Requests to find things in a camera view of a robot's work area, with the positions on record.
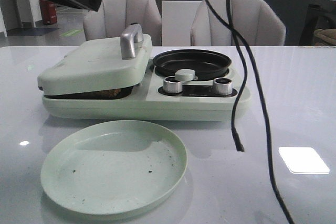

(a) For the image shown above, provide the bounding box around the red fire extinguisher box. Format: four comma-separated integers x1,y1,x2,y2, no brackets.
39,0,57,25

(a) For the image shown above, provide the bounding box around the right silver control knob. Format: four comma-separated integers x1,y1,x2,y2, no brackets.
212,78,233,95

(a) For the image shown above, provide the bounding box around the right grey upholstered chair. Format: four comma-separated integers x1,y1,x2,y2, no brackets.
190,0,286,46

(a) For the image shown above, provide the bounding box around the grey upholstered chair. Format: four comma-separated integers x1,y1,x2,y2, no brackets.
83,0,162,46
190,0,286,46

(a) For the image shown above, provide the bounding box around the left grey upholstered chair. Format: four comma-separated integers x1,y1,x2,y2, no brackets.
83,0,162,46

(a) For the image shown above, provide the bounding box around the black round frying pan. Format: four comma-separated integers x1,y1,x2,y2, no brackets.
153,49,232,81

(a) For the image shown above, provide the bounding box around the green breakfast maker lid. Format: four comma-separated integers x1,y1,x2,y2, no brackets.
37,24,153,96

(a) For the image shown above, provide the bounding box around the black hanging cable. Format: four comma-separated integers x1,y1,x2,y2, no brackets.
195,0,296,224

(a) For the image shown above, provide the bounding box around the silver control knob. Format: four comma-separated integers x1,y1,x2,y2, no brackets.
212,78,233,95
163,76,183,94

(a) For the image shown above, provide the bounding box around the green breakfast maker base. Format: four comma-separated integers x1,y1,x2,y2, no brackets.
43,60,251,121

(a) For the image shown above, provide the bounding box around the white refrigerator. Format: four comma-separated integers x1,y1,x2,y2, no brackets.
162,0,202,46

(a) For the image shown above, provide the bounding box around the light green round plate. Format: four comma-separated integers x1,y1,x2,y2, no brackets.
40,120,187,219

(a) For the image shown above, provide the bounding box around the left silver control knob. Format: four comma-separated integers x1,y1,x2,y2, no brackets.
163,76,183,94

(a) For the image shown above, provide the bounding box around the black cable with plug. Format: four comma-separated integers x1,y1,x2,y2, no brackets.
226,0,249,153

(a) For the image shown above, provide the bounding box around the bread slice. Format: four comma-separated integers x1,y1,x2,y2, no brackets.
82,89,122,99

